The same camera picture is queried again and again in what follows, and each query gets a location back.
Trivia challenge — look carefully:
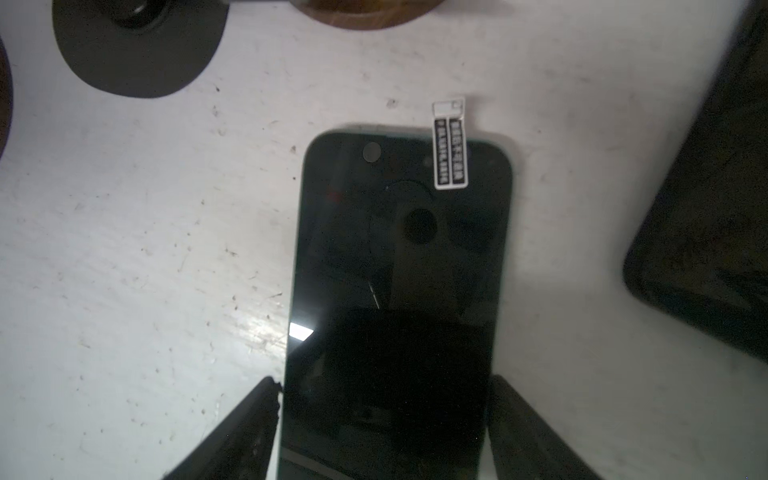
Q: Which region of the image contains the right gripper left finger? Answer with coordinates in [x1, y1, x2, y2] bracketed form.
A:
[166, 376, 282, 480]

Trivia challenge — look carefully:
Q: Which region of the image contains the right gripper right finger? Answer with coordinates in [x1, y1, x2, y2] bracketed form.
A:
[487, 375, 600, 480]

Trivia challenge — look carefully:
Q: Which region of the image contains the black phone stand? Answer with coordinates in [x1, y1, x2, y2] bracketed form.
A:
[277, 98, 513, 479]
[623, 1, 767, 360]

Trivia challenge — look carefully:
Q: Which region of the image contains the black round stand base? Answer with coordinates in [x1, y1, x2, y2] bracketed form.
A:
[52, 0, 229, 99]

